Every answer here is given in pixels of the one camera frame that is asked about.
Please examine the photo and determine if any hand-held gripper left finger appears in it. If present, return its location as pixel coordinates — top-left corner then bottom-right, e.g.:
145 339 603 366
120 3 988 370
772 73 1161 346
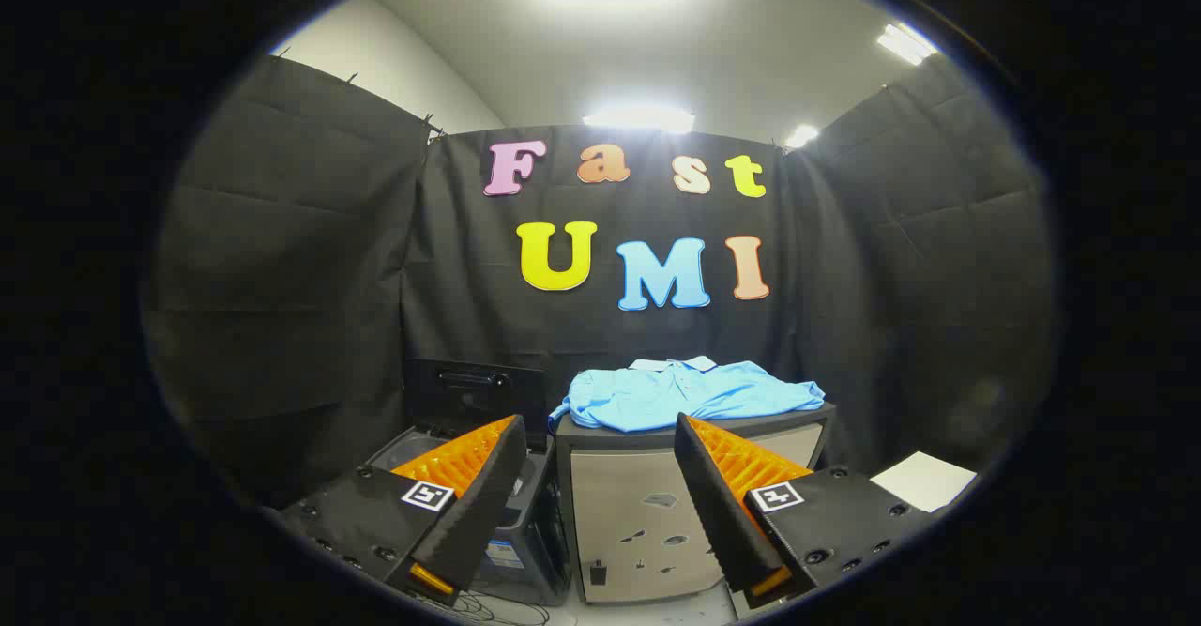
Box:
279 414 528 606

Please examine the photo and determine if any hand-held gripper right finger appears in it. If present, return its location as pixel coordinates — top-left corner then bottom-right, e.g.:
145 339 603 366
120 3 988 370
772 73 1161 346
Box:
674 412 939 608

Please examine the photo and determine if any grey top-load washing machine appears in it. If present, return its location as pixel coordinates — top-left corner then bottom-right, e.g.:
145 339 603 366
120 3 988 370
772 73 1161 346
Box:
368 359 571 606

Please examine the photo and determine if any dark washing machine lid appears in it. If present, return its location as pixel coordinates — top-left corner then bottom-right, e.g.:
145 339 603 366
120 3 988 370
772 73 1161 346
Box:
403 359 550 450

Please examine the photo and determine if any light blue polo shirt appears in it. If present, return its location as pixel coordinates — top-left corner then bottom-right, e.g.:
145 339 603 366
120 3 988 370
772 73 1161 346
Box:
550 356 827 434

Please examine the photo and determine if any grey cabinet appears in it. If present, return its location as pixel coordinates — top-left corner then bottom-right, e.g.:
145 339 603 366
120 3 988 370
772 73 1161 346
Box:
555 403 838 605

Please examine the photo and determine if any white paper sheet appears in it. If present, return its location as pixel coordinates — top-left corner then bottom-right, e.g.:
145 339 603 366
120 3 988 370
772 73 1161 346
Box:
870 451 978 512

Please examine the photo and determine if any black backdrop cloth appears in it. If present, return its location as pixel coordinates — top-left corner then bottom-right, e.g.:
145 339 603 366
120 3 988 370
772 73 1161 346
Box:
141 53 1057 514

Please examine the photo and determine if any tangle of floor cables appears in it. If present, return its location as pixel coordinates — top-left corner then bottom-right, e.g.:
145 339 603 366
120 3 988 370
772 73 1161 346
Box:
441 588 555 626

